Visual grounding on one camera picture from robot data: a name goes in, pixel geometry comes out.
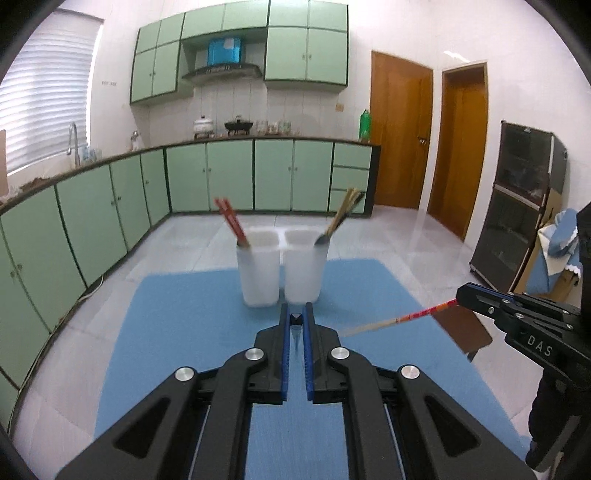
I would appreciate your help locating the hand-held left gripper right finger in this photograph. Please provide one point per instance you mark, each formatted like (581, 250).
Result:
(308, 360)

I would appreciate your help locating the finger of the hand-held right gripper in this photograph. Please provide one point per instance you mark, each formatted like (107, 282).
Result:
(480, 307)
(508, 299)

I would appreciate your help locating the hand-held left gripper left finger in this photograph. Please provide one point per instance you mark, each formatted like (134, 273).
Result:
(286, 360)

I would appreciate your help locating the white two-compartment utensil holder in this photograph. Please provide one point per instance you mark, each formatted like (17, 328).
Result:
(258, 272)

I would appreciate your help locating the plain and black chopsticks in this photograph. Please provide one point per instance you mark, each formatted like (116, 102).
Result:
(328, 233)

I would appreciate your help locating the brown chair seat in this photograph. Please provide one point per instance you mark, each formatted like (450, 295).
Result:
(466, 332)

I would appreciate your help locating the cardboard box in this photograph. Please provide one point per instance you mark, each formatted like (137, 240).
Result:
(568, 286)

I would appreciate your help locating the blue cloth cover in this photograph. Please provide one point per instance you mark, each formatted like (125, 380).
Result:
(565, 230)

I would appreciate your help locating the black glass-front cabinet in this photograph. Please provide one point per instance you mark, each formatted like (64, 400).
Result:
(512, 207)

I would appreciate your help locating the blue tablecloth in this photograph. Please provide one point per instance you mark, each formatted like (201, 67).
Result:
(184, 323)

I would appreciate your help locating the wooden door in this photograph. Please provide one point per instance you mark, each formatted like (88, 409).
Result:
(399, 134)
(461, 147)

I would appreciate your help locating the green plastic bottle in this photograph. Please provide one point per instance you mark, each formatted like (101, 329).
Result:
(365, 127)

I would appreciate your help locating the glass jar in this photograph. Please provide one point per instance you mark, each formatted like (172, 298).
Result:
(285, 127)
(262, 127)

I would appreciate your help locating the green base cabinets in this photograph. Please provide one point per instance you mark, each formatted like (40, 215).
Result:
(92, 207)

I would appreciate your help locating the white lidded pot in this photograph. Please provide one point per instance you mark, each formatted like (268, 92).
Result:
(203, 124)

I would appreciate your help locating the range hood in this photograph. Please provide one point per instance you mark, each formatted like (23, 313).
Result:
(221, 71)

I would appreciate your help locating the metal sink faucet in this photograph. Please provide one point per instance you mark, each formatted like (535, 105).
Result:
(74, 134)

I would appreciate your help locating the blue box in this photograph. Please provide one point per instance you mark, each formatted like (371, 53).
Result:
(225, 51)

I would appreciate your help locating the white window blinds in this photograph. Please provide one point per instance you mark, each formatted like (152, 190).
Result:
(41, 92)

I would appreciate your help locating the small metal wall tap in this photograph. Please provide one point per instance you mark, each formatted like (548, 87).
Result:
(135, 138)

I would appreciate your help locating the green wall cabinets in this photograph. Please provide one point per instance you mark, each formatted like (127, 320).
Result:
(286, 50)

